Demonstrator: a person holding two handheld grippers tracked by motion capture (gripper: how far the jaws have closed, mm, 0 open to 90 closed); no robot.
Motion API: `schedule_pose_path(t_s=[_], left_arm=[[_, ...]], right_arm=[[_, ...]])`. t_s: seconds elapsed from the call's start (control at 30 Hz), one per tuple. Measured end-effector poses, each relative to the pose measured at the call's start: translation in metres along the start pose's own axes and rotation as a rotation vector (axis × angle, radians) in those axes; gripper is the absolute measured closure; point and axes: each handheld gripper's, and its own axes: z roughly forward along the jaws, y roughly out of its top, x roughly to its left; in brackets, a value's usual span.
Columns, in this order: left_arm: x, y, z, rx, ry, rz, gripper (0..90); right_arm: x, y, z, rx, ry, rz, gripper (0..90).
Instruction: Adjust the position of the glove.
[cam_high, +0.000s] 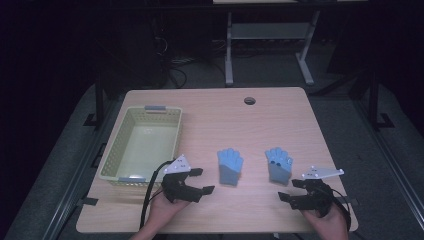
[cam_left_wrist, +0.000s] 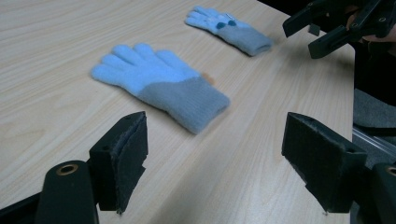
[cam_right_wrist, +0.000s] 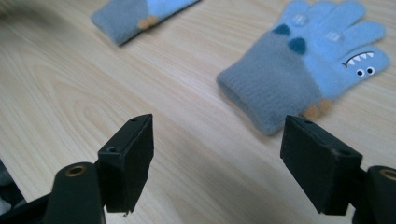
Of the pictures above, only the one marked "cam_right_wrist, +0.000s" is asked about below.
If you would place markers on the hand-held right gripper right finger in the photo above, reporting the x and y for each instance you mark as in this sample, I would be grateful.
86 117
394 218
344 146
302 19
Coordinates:
320 165

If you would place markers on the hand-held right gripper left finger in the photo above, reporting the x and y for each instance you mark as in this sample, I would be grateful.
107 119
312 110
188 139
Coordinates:
126 165

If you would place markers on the blue monster knit glove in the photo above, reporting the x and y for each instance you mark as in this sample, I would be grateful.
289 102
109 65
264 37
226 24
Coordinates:
130 18
280 81

